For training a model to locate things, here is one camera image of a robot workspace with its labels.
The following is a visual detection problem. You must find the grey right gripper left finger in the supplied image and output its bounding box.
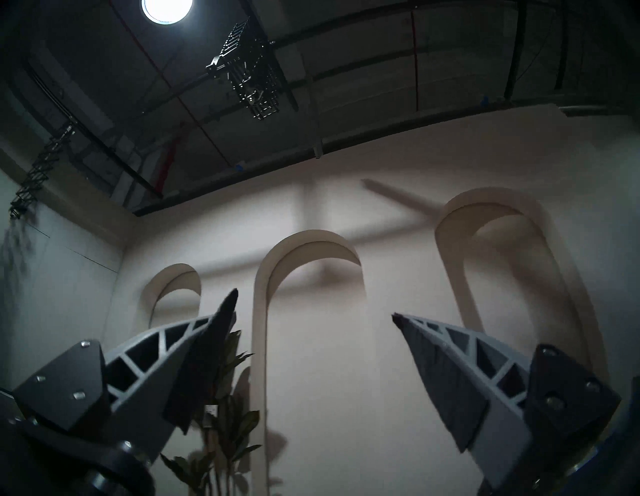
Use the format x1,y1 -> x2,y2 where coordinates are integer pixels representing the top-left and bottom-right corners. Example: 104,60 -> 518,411
12,288 -> 239,461

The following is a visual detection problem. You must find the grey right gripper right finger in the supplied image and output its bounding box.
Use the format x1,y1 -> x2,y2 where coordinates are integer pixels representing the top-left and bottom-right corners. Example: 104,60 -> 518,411
391,312 -> 623,493

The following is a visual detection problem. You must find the dark green potted plant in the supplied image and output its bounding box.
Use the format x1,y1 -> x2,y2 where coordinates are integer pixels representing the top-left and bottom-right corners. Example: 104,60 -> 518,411
160,329 -> 263,496

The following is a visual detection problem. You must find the black ceiling truss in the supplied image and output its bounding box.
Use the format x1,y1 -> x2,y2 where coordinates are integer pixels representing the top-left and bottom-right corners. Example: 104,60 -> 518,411
206,16 -> 299,121
10,120 -> 78,218

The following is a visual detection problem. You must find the round ceiling lamp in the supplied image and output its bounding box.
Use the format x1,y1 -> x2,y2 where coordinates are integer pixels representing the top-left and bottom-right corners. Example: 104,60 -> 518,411
140,0 -> 195,25

